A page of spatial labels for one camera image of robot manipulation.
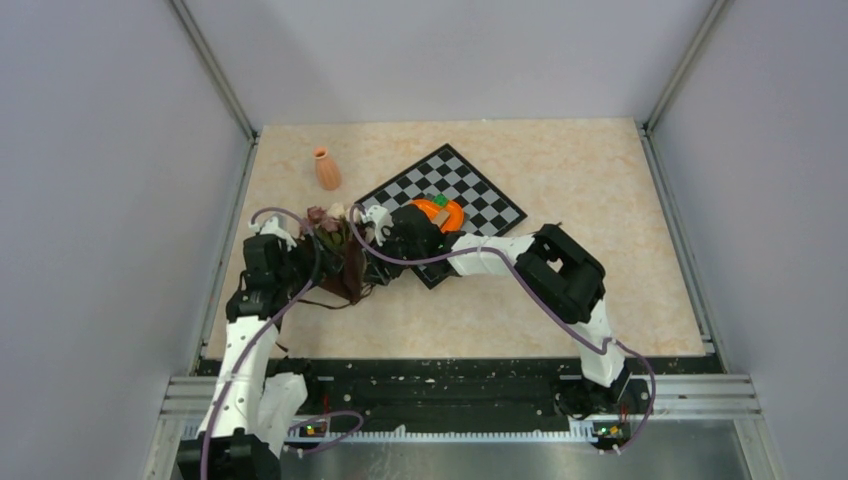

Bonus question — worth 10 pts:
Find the brown ribbon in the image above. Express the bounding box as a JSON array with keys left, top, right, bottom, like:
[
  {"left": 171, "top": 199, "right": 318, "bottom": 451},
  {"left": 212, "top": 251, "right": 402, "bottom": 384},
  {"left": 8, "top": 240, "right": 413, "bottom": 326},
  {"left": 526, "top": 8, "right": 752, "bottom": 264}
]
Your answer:
[{"left": 298, "top": 221, "right": 564, "bottom": 311}]

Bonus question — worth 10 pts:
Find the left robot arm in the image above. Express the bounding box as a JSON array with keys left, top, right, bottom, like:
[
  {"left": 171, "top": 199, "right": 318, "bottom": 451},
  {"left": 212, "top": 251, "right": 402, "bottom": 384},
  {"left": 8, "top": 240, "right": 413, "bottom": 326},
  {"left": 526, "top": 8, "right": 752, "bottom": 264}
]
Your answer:
[{"left": 176, "top": 232, "right": 321, "bottom": 479}]

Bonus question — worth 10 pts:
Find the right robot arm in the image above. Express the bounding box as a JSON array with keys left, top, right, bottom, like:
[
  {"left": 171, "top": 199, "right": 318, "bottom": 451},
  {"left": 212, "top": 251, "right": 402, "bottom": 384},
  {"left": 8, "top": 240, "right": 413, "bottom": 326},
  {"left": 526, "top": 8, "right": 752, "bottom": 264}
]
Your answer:
[{"left": 369, "top": 205, "right": 630, "bottom": 412}]

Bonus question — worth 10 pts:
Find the peach ribbed vase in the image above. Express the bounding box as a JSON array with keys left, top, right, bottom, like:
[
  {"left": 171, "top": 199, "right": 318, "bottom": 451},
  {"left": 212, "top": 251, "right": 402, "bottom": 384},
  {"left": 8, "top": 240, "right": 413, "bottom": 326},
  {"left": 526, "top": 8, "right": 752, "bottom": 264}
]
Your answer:
[{"left": 313, "top": 147, "right": 342, "bottom": 191}]

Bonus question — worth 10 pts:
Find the black white chessboard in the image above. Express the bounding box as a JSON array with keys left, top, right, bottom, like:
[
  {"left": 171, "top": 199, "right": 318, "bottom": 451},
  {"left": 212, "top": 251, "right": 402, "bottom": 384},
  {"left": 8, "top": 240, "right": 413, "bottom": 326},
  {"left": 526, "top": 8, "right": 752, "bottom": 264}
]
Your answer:
[{"left": 357, "top": 144, "right": 533, "bottom": 289}]

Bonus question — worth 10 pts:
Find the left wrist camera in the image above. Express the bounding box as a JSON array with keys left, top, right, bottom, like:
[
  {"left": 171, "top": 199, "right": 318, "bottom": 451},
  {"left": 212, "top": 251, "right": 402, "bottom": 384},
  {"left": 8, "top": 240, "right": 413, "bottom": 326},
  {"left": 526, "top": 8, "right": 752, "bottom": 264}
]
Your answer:
[{"left": 248, "top": 214, "right": 297, "bottom": 252}]

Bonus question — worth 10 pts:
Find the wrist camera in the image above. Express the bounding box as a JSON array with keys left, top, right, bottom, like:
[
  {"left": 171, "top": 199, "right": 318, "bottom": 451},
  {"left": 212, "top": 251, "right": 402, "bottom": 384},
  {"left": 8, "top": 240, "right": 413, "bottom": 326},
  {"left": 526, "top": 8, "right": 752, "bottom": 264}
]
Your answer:
[
  {"left": 248, "top": 214, "right": 297, "bottom": 252},
  {"left": 361, "top": 205, "right": 393, "bottom": 246}
]

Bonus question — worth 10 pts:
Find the orange toy ring piece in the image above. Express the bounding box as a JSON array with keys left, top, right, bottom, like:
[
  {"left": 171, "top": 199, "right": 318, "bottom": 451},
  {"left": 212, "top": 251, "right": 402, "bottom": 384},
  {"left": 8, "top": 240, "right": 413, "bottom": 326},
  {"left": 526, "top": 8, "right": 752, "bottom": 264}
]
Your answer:
[{"left": 410, "top": 198, "right": 466, "bottom": 234}]

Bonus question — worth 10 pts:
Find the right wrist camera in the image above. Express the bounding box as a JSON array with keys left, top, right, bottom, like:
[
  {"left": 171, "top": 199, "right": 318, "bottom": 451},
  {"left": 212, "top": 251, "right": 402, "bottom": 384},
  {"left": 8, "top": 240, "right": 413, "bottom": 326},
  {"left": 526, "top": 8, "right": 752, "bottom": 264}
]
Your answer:
[{"left": 361, "top": 205, "right": 393, "bottom": 246}]

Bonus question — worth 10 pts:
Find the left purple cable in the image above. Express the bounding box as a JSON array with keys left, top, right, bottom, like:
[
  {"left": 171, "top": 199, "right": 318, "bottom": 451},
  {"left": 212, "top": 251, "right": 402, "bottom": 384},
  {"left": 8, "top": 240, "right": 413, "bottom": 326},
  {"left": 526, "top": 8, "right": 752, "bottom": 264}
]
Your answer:
[{"left": 198, "top": 206, "right": 366, "bottom": 480}]

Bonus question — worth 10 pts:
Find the purple cable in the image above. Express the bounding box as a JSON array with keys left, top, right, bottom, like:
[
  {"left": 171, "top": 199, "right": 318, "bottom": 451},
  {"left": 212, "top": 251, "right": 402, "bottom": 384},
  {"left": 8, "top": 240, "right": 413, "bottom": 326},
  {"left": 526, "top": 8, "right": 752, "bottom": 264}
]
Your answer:
[
  {"left": 347, "top": 203, "right": 657, "bottom": 455},
  {"left": 198, "top": 206, "right": 366, "bottom": 480}
]

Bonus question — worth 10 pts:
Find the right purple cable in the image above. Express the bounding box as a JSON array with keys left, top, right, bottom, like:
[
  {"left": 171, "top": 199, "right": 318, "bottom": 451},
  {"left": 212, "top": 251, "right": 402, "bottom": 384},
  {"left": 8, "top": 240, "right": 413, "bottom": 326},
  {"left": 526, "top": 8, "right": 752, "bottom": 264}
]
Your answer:
[{"left": 347, "top": 203, "right": 657, "bottom": 455}]

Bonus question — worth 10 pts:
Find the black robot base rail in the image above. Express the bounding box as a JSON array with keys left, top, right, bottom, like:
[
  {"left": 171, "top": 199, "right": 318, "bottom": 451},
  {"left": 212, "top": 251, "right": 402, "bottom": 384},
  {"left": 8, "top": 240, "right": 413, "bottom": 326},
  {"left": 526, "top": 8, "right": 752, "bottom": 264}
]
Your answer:
[{"left": 195, "top": 356, "right": 725, "bottom": 435}]

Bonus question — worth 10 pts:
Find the aluminium frame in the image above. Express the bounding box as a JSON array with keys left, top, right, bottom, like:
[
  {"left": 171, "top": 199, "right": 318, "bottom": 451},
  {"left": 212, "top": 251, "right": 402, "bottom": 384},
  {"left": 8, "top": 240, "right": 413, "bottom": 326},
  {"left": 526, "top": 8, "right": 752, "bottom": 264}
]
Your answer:
[{"left": 142, "top": 1, "right": 785, "bottom": 479}]

